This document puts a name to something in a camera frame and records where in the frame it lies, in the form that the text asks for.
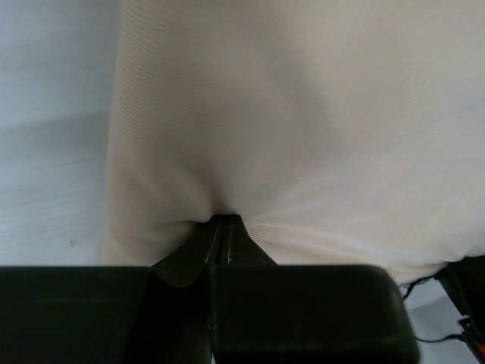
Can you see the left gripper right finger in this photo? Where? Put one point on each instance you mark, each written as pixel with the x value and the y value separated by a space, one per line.
pixel 262 312

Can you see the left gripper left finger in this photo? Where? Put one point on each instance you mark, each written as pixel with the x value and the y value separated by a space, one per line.
pixel 112 314

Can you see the beige trousers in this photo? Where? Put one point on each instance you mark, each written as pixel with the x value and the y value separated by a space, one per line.
pixel 341 131

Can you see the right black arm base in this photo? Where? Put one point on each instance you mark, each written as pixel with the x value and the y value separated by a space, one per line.
pixel 463 283

